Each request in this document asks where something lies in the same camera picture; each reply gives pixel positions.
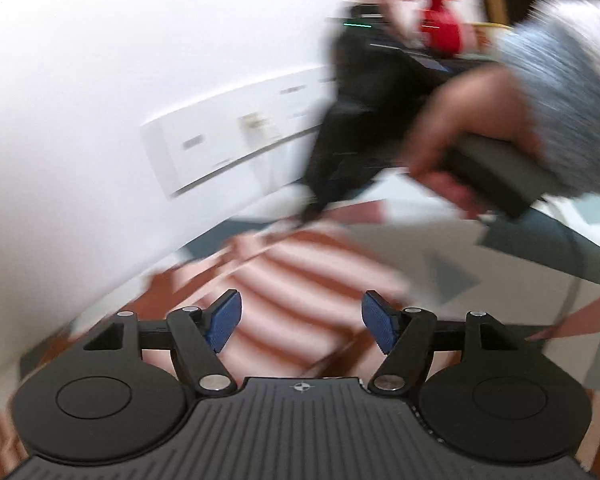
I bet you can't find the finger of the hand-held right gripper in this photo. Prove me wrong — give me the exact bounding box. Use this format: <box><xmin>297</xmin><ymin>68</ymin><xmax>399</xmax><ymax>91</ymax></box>
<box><xmin>297</xmin><ymin>185</ymin><xmax>342</xmax><ymax>224</ymax></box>

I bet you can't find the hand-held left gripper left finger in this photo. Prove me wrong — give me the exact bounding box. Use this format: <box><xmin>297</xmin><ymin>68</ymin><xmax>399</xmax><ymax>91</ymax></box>
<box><xmin>81</xmin><ymin>288</ymin><xmax>244</xmax><ymax>397</ymax></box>

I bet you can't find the rust and pink striped sweater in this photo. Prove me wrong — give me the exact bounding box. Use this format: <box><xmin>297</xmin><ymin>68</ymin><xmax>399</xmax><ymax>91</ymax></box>
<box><xmin>0</xmin><ymin>199</ymin><xmax>600</xmax><ymax>480</ymax></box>

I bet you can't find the geometric printed blanket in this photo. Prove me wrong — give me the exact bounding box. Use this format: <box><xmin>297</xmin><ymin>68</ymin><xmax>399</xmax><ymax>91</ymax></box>
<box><xmin>0</xmin><ymin>180</ymin><xmax>600</xmax><ymax>480</ymax></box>

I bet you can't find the white wall socket panel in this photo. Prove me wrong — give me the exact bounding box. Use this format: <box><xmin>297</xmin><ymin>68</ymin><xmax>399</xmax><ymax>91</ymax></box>
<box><xmin>139</xmin><ymin>64</ymin><xmax>337</xmax><ymax>200</ymax></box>

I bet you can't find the person's right hand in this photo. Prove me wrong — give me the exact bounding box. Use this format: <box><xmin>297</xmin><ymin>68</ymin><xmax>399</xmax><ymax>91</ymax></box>
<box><xmin>404</xmin><ymin>66</ymin><xmax>544</xmax><ymax>220</ymax></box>

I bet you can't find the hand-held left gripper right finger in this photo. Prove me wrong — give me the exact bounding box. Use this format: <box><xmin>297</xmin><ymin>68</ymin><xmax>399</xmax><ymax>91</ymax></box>
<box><xmin>360</xmin><ymin>289</ymin><xmax>529</xmax><ymax>399</ymax></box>

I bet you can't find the person's right forearm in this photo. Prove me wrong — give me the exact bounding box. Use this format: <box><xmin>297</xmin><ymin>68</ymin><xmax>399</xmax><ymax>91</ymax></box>
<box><xmin>494</xmin><ymin>0</ymin><xmax>600</xmax><ymax>197</ymax></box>

